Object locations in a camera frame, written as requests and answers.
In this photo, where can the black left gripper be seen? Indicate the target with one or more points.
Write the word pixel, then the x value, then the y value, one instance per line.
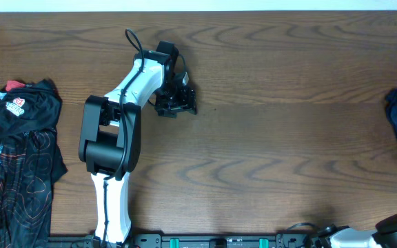
pixel 187 105

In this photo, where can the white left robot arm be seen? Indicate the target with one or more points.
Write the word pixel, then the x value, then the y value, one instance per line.
pixel 110 140

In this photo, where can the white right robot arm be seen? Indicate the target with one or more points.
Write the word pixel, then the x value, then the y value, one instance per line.
pixel 383 236

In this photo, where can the black patterned garment pile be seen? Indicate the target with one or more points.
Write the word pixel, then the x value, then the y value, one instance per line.
pixel 30 161

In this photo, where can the black mounting rail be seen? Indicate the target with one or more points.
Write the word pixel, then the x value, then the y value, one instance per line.
pixel 289 240

